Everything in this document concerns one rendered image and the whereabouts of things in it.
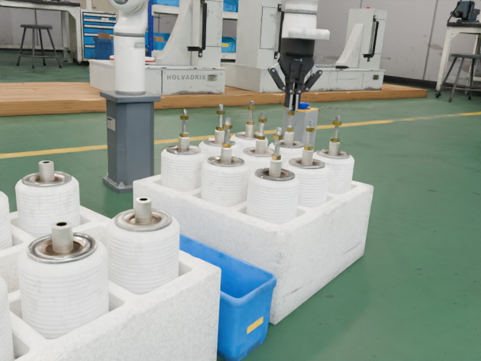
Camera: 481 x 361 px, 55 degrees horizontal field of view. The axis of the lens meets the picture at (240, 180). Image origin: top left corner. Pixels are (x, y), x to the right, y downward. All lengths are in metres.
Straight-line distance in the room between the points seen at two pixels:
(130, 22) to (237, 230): 0.84
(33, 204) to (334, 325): 0.56
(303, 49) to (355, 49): 3.55
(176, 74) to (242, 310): 2.62
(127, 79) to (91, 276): 0.98
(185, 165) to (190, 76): 2.34
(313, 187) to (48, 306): 0.56
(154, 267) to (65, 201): 0.23
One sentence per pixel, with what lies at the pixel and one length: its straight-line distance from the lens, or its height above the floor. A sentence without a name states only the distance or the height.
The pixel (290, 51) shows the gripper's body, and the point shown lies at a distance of 1.05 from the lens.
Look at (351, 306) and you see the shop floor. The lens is 0.96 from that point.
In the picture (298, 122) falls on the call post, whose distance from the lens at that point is 1.25.
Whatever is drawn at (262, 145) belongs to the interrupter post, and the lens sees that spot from 1.00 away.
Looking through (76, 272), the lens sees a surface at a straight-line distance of 0.53.
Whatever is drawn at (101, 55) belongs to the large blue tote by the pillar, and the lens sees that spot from 5.73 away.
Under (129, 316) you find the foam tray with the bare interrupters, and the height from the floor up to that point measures 0.18.
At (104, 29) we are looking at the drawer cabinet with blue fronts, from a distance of 6.55.
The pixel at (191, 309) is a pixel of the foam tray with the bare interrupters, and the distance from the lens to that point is 0.64.
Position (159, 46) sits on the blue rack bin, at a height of 0.30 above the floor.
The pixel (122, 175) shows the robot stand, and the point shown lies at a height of 0.05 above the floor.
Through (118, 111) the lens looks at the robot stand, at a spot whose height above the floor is 0.25.
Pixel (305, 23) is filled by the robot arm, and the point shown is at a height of 0.53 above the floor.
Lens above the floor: 0.49
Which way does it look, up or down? 17 degrees down
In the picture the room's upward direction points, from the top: 4 degrees clockwise
